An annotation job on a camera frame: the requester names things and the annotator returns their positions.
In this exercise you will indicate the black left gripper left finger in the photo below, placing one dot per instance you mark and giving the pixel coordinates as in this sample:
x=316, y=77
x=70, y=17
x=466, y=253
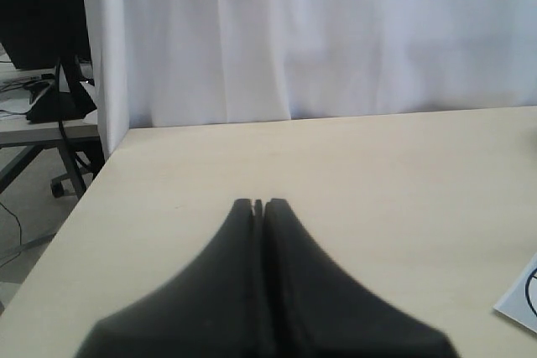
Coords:
x=212, y=308

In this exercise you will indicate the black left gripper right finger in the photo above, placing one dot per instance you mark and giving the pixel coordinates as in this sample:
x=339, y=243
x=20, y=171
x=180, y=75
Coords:
x=319, y=310

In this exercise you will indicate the paper number game board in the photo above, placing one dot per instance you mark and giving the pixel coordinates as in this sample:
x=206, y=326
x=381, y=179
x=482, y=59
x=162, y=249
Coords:
x=519, y=302

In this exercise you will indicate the white curtain backdrop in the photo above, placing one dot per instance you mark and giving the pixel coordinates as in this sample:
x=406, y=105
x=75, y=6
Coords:
x=168, y=63

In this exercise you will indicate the grey side desk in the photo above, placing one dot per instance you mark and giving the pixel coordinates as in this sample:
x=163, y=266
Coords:
x=34, y=138

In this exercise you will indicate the black computer monitor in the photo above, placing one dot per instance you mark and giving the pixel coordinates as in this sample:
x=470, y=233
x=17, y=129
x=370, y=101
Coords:
x=47, y=34

